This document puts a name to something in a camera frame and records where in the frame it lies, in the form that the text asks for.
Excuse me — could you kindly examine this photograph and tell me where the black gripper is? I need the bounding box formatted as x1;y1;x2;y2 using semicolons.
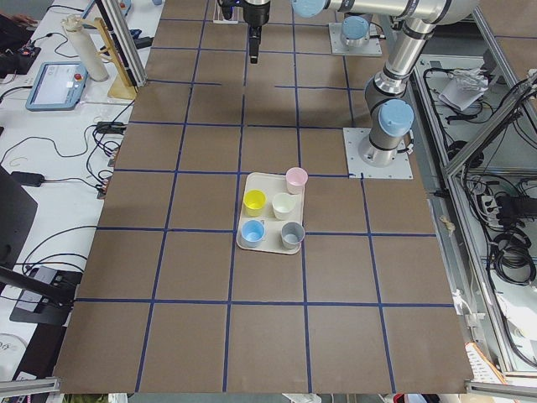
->
242;0;271;64

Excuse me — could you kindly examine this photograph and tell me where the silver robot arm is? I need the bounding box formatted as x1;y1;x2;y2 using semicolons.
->
291;0;478;167
340;15;370;48

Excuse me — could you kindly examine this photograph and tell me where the pink plastic cup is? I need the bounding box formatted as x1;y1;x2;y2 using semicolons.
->
285;167;309;195

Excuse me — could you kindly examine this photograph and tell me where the yellow plastic cup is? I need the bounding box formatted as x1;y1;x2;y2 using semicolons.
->
242;189;267;217

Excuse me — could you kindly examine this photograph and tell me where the cream plastic cup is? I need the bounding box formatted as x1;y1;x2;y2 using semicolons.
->
272;193;296;221

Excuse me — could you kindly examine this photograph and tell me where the blue plastic cup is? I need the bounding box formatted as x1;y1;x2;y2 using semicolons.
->
240;220;266;248

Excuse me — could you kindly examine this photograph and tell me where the grey plastic cup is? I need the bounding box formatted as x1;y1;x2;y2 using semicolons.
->
280;222;305;249

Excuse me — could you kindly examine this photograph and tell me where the wooden mug tree stand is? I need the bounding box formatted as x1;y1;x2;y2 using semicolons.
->
82;18;137;100

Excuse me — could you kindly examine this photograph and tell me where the cream plastic tray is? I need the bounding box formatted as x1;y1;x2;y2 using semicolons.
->
236;172;305;255

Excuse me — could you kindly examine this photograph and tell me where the white cylindrical bottle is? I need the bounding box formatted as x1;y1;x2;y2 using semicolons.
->
61;14;109;82

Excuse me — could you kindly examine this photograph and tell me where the blue teach pendant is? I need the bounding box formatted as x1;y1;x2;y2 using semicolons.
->
25;62;88;112

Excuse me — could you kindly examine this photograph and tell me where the black power adapter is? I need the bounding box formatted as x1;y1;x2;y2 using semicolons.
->
10;171;46;187

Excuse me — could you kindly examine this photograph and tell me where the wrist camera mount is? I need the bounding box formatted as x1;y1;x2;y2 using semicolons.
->
216;0;242;21

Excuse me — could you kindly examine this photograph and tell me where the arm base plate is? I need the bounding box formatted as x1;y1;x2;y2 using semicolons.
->
328;23;383;57
343;128;413;180

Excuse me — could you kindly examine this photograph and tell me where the aluminium frame post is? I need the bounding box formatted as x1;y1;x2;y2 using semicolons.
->
96;0;147;88

